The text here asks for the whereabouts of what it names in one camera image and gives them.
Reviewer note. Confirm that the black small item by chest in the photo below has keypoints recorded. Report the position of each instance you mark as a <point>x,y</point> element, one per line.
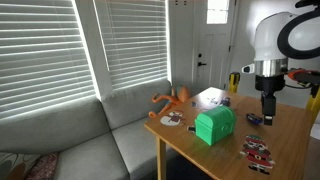
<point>191,128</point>

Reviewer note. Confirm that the grey sectional sofa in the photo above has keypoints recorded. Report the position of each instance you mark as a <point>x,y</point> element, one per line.
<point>95,139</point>

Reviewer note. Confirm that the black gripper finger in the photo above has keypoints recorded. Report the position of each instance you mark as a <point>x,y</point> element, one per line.
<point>268,120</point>

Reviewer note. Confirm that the yellow black stand right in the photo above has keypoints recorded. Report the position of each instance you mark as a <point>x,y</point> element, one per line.
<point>313,103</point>

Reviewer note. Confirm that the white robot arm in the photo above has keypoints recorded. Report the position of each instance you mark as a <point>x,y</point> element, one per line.
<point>278,38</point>

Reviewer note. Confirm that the window blind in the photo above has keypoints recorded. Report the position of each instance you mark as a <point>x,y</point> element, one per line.
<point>43,61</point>
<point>134,35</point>

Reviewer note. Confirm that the white front door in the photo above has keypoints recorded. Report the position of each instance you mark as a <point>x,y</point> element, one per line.
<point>213,24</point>

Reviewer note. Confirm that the blue toy car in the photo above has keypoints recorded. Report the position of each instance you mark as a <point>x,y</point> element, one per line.
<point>254,118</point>

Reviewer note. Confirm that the red patterned cushion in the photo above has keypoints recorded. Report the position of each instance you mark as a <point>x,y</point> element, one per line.
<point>44,168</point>

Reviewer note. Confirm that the right window blind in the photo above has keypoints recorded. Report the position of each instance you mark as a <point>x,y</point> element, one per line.
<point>134,35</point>

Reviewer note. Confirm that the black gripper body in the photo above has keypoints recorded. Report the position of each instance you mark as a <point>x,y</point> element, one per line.
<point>268,86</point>

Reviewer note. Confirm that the yellow black tripod leg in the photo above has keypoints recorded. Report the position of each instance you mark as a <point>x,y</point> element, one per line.
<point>234,79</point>

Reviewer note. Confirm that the small dark toy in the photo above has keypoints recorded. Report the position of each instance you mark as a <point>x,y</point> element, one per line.
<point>225,101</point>

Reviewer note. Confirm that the orange toy octopus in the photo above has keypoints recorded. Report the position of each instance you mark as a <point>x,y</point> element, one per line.
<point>178,95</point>

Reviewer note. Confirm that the wooden table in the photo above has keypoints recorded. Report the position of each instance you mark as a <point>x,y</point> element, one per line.
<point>287,139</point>

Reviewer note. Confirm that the green treasure chest box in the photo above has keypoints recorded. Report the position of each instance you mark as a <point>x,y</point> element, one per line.
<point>215,124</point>

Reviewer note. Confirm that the left window blind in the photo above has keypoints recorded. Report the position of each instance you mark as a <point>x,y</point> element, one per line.
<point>43,61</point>

